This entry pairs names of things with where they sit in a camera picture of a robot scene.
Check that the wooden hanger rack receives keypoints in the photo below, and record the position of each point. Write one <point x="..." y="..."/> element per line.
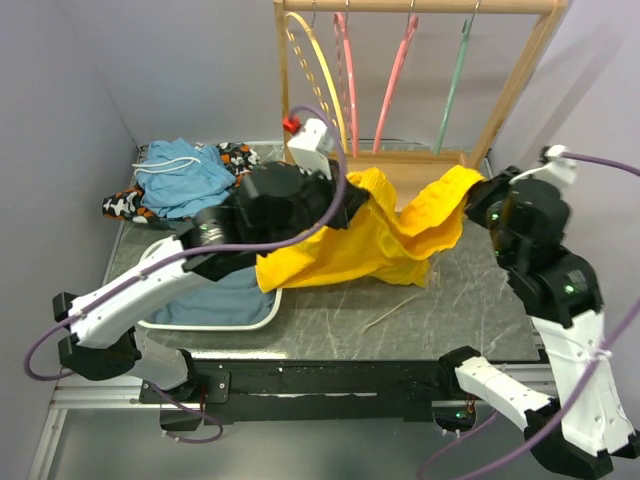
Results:
<point x="412" y="169"/>

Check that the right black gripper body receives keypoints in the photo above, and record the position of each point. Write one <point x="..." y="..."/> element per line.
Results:
<point x="488" y="205"/>

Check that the green hanger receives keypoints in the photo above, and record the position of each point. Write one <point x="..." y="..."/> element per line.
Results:
<point x="460" y="59"/>

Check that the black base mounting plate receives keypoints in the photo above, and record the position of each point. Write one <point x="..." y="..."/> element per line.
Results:
<point x="291" y="390"/>

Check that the light blue shorts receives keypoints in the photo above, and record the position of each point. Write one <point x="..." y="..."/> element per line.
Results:
<point x="180" y="179"/>

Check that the white laundry basket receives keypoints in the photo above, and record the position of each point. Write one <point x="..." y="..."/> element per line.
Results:
<point x="210" y="327"/>

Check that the pink hanger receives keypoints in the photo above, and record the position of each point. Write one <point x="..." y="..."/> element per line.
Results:
<point x="347" y="79"/>
<point x="395" y="73"/>

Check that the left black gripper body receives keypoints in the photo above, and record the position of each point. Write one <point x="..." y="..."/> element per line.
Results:
<point x="321" y="199"/>

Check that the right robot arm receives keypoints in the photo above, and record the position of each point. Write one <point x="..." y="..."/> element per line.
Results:
<point x="583" y="427"/>

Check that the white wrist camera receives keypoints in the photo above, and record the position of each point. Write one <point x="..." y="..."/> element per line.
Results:
<point x="554" y="168"/>
<point x="310" y="145"/>

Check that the blue cloth in basket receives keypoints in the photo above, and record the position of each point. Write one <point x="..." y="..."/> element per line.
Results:
<point x="225" y="305"/>

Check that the pink hanger right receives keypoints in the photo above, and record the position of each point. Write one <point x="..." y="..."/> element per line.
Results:
<point x="395" y="73"/>

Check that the pink hanger left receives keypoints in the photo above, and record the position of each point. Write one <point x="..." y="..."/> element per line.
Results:
<point x="347" y="79"/>

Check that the patterned black orange shorts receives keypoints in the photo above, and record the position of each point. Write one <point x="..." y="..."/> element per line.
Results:
<point x="238" y="158"/>

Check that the aluminium rail frame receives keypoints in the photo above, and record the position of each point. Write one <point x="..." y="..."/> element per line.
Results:
<point x="124" y="392"/>

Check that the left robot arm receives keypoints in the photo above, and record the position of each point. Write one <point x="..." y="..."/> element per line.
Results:
<point x="103" y="342"/>

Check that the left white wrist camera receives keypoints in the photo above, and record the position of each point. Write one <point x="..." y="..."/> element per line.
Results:
<point x="310" y="145"/>

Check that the yellow shorts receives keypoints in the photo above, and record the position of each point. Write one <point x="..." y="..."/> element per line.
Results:
<point x="379" y="242"/>

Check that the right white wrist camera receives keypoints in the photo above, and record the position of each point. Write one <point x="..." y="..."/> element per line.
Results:
<point x="554" y="168"/>

